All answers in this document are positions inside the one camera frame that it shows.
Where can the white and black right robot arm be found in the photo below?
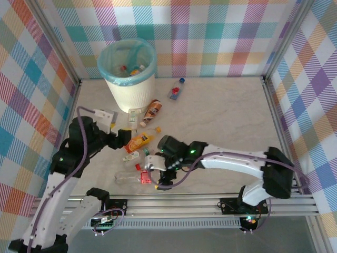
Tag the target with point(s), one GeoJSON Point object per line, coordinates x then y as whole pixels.
{"type": "Point", "coordinates": [231, 162]}

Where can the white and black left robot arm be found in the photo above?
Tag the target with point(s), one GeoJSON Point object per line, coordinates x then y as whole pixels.
{"type": "Point", "coordinates": [50, 205]}

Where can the small lit controller board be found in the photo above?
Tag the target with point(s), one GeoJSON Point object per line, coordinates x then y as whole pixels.
{"type": "Point", "coordinates": [250, 221]}

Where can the brown chocolate drink bottle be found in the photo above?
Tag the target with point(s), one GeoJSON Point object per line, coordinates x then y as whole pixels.
{"type": "Point", "coordinates": [152, 110]}

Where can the green controller board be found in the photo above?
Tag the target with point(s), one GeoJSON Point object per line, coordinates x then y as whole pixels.
{"type": "Point", "coordinates": [104, 226]}

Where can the small white label bottle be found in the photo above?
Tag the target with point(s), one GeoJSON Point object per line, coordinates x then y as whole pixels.
{"type": "Point", "coordinates": [130, 157]}

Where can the aluminium side rail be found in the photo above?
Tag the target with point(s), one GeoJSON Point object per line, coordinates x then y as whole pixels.
{"type": "Point", "coordinates": [277, 118]}
{"type": "Point", "coordinates": [75, 91]}

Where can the long red label cola bottle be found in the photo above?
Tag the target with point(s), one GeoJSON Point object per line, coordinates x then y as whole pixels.
{"type": "Point", "coordinates": [129, 177]}

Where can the red label clear cola bottle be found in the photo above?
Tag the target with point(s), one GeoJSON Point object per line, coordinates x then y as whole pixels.
{"type": "Point", "coordinates": [137, 166]}

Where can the wide aluminium base rail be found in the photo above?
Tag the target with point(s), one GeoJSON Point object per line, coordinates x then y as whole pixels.
{"type": "Point", "coordinates": [171, 205]}

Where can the orange juice bottle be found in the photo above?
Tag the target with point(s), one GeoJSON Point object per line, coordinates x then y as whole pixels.
{"type": "Point", "coordinates": [140, 141]}

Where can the green cap clear bottle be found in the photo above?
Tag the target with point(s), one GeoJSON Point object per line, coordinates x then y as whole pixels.
{"type": "Point", "coordinates": [145, 151]}

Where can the aluminium frame post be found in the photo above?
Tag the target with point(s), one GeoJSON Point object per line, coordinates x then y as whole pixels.
{"type": "Point", "coordinates": [55, 39]}
{"type": "Point", "coordinates": [287, 39]}

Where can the small green label bottle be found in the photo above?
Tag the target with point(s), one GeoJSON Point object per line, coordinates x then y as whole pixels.
{"type": "Point", "coordinates": [132, 117]}

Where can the blue cap clear bottle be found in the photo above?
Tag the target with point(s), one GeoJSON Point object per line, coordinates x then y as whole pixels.
{"type": "Point", "coordinates": [176, 91]}

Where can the small red cap clear bottle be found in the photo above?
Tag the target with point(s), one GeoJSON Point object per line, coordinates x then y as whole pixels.
{"type": "Point", "coordinates": [122, 68]}

